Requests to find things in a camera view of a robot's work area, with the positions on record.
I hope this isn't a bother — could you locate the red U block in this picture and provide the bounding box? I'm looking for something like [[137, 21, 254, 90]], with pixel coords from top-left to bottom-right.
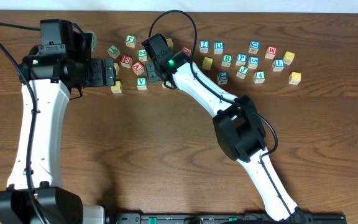
[[181, 46, 191, 57]]

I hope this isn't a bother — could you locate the green j block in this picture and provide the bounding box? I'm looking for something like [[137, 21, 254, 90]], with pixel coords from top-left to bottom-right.
[[236, 65, 249, 79], [125, 35, 136, 48]]

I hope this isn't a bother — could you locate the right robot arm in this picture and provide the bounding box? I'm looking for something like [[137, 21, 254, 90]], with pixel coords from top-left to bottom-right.
[[142, 34, 305, 223]]

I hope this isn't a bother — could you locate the blue D block right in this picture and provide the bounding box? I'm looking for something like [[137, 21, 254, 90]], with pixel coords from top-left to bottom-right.
[[249, 40, 260, 54]]

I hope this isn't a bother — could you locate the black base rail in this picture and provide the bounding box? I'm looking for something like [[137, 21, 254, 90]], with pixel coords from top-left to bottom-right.
[[104, 213, 347, 224]]

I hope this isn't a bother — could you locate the red E block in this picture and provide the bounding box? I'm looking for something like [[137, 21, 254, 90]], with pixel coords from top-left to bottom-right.
[[121, 55, 132, 68]]

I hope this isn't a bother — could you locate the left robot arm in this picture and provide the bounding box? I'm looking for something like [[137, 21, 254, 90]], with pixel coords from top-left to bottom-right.
[[0, 19, 116, 223]]

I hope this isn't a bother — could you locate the green J block right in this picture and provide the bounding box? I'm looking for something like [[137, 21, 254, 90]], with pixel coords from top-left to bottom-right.
[[236, 65, 249, 79]]

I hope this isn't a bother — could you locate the red A block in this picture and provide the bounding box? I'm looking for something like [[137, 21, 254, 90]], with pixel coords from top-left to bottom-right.
[[132, 61, 145, 76]]

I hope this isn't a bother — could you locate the blue L block right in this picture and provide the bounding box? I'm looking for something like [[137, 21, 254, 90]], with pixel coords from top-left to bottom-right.
[[272, 58, 285, 72]]

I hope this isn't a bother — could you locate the red M block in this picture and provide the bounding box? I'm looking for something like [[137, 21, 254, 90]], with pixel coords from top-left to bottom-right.
[[265, 46, 278, 60]]

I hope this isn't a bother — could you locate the yellow block left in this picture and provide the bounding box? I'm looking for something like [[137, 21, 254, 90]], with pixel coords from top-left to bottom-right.
[[114, 62, 119, 75]]

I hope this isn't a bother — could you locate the green Z block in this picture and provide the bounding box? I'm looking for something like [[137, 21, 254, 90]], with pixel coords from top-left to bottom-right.
[[137, 49, 148, 62]]

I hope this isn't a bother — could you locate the yellow block far right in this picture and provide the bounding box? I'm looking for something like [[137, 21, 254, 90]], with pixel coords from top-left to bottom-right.
[[283, 51, 295, 65]]

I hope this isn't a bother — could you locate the green B block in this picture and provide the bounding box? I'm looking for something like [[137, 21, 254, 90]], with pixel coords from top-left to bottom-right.
[[162, 81, 171, 88]]

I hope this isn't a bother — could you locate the green 4 block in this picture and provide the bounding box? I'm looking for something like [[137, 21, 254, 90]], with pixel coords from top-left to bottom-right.
[[254, 71, 266, 84]]

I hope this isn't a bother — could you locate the blue 2 block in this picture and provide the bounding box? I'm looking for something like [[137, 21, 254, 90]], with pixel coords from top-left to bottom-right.
[[200, 40, 209, 54]]

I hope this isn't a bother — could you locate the yellow G block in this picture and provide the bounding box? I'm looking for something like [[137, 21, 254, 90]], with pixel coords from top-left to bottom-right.
[[288, 72, 301, 85]]

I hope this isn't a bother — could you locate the green R block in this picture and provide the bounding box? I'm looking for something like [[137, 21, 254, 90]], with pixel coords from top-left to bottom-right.
[[221, 54, 232, 67]]

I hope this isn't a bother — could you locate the blue P block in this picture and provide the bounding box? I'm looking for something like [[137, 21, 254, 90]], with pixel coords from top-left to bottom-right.
[[236, 53, 247, 66]]

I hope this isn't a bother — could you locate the green V block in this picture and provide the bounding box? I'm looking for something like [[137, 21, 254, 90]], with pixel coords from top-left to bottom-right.
[[137, 77, 147, 90]]

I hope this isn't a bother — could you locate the green L block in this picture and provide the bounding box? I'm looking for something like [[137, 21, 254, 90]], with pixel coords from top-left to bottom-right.
[[107, 45, 121, 58]]

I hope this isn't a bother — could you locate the blue 5 block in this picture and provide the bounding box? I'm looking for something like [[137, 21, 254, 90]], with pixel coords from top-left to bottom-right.
[[248, 56, 259, 69]]

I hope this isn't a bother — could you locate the yellow S block upper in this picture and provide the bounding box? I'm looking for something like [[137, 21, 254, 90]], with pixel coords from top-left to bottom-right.
[[167, 39, 174, 49]]

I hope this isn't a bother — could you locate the yellow K block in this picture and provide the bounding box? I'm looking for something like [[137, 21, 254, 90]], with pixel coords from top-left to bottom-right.
[[111, 81, 122, 93]]

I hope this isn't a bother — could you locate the blue T block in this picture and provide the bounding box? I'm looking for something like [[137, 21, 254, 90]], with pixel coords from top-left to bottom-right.
[[217, 72, 228, 85]]

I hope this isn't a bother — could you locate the blue d block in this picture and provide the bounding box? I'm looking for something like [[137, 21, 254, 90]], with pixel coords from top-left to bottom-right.
[[249, 40, 260, 54], [214, 42, 224, 54]]

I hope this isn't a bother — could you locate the yellow O block upper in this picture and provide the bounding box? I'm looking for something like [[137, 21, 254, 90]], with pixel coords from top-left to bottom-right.
[[202, 57, 213, 70]]

